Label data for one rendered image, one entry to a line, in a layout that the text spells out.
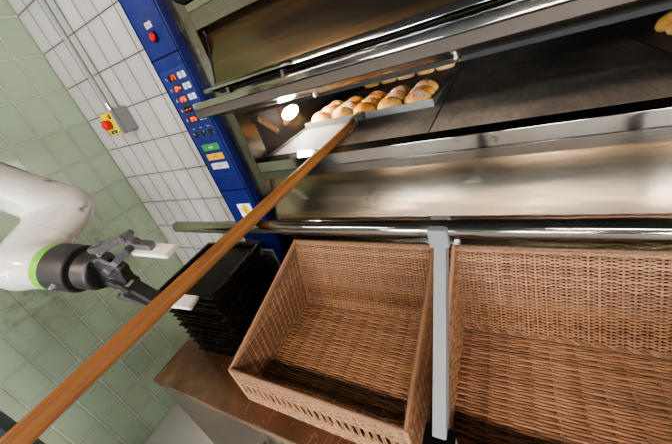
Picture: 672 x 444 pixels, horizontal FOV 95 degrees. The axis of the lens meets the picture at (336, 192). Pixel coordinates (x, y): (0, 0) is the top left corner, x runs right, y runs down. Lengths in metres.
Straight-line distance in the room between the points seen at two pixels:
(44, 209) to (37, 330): 1.01
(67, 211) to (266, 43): 0.63
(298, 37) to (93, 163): 1.26
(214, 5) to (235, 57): 0.14
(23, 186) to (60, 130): 0.95
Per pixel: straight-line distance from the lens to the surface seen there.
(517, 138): 0.85
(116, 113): 1.55
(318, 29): 0.88
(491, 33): 0.64
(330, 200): 1.07
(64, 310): 1.85
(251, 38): 1.01
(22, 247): 0.86
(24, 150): 1.79
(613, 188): 0.93
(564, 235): 0.52
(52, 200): 0.89
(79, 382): 0.58
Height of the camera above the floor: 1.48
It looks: 25 degrees down
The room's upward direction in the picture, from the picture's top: 19 degrees counter-clockwise
